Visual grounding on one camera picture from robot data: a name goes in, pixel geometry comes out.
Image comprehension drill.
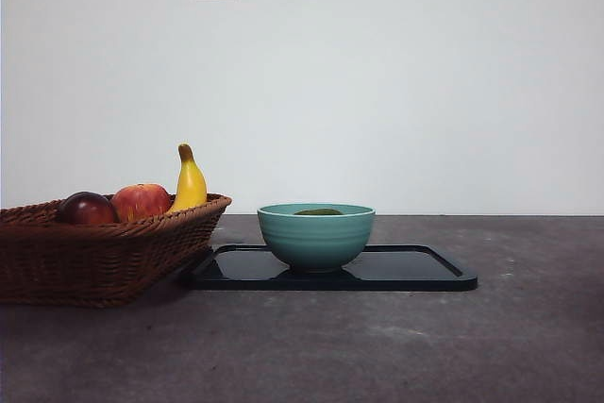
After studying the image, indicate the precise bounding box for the teal ceramic bowl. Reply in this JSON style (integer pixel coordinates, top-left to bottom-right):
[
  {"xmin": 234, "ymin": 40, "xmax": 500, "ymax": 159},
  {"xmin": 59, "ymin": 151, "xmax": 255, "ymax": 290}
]
[{"xmin": 257, "ymin": 203, "xmax": 377, "ymax": 275}]

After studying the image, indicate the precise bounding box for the dark red plum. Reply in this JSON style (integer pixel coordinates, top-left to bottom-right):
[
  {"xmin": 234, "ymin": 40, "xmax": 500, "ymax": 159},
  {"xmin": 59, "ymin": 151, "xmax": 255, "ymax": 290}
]
[{"xmin": 56, "ymin": 191, "xmax": 119, "ymax": 226}]

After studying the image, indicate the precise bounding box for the red yellow apple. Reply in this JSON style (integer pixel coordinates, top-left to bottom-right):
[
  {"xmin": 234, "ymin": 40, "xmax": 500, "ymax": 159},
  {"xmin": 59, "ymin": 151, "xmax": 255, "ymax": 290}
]
[{"xmin": 110, "ymin": 182, "xmax": 172, "ymax": 223}]

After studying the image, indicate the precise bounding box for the yellow banana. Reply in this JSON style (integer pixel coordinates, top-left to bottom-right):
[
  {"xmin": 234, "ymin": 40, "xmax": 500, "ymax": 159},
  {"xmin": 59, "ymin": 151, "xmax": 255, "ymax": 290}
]
[{"xmin": 164, "ymin": 143, "xmax": 209, "ymax": 214}]

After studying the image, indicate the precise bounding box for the brown woven wicker basket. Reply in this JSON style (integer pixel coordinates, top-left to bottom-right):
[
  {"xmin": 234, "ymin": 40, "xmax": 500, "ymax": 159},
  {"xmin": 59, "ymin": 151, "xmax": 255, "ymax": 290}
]
[{"xmin": 0, "ymin": 193, "xmax": 233, "ymax": 309}]

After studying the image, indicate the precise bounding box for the black rectangular tray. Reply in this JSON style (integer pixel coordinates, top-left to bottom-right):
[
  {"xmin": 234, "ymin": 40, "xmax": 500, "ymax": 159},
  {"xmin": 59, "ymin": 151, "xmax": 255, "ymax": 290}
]
[{"xmin": 188, "ymin": 243, "xmax": 478, "ymax": 292}]

